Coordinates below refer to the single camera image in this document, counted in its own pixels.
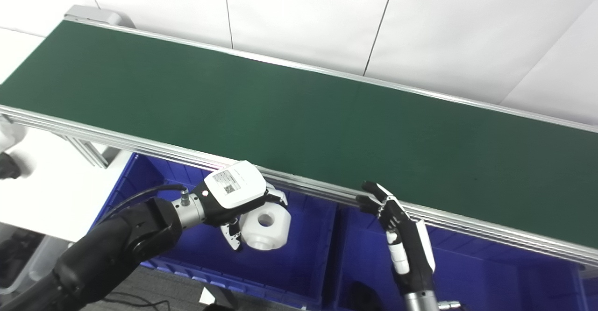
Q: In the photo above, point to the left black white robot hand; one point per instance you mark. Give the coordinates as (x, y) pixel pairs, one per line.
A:
(233, 185)

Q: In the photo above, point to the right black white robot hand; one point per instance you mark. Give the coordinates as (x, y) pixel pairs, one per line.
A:
(413, 255)

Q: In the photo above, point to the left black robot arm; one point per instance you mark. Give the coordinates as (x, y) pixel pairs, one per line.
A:
(107, 250)

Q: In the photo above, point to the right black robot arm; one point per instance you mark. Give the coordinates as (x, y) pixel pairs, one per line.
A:
(420, 302)

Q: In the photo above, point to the blue plastic bin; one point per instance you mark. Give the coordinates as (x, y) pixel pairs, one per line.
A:
(490, 278)
(299, 264)
(591, 294)

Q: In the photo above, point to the green conveyor belt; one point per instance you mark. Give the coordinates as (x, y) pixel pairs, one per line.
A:
(140, 146)
(299, 115)

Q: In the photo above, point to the aluminium conveyor leg strut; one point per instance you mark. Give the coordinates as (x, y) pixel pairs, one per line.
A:
(86, 152)

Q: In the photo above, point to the grey conveyor end housing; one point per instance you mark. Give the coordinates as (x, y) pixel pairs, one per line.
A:
(96, 16)

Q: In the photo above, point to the clear plastic storage box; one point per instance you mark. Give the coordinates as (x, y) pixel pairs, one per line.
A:
(23, 255)

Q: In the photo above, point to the white and black device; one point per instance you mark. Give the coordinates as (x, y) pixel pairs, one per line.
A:
(9, 152)

